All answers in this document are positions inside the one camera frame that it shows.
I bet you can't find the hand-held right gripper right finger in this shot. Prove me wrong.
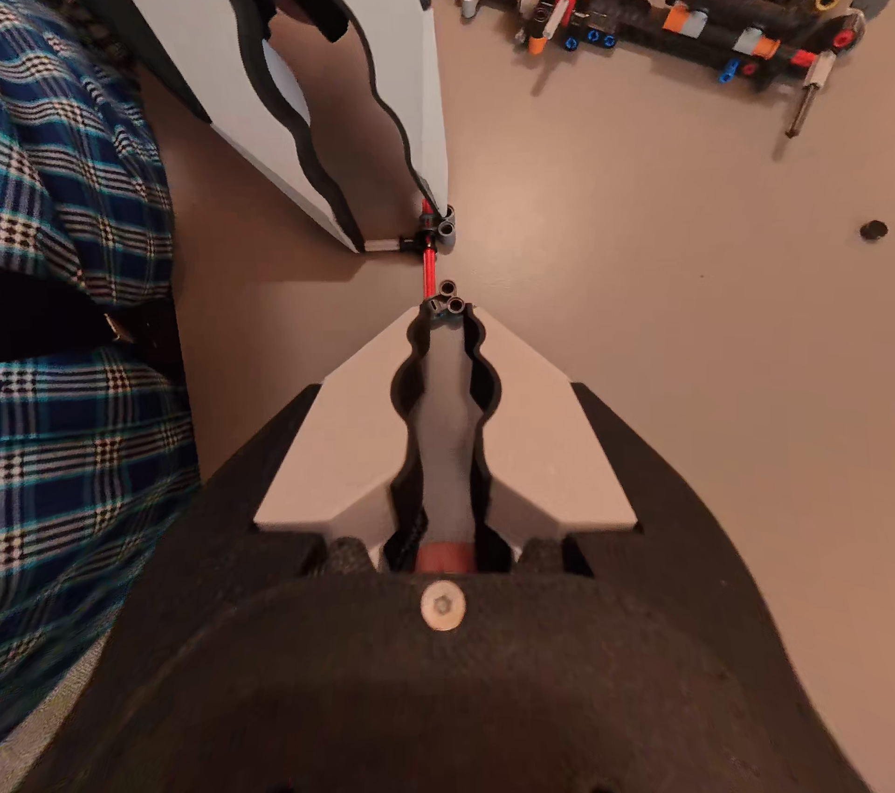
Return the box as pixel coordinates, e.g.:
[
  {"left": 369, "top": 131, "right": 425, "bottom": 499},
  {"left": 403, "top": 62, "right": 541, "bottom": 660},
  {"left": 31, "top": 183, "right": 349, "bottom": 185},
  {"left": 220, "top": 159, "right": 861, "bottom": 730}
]
[{"left": 461, "top": 305, "right": 639, "bottom": 573}]

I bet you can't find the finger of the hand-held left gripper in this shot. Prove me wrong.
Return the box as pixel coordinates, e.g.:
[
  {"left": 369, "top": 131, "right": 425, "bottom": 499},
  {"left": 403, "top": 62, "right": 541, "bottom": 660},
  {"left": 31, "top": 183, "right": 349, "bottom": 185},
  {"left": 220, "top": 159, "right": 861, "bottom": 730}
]
[
  {"left": 101, "top": 0, "right": 366, "bottom": 254},
  {"left": 283, "top": 0, "right": 450, "bottom": 219}
]

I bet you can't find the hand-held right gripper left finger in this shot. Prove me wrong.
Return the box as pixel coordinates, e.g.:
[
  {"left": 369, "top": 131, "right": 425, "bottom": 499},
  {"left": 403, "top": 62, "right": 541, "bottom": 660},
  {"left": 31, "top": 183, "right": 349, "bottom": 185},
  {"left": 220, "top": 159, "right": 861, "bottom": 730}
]
[{"left": 253, "top": 305, "right": 429, "bottom": 573}]

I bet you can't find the small red axle lego assembly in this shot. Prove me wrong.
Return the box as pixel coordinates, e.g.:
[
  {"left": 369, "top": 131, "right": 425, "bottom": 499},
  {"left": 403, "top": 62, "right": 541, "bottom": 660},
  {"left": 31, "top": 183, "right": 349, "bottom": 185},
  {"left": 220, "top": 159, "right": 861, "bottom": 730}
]
[{"left": 364, "top": 200, "right": 478, "bottom": 320}]

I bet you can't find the person in blue plaid shirt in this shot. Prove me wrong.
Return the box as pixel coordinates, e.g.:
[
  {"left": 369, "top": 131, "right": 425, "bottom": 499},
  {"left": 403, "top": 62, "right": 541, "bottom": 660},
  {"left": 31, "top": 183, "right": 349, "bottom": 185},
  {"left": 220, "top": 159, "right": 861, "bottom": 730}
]
[{"left": 0, "top": 0, "right": 204, "bottom": 745}]

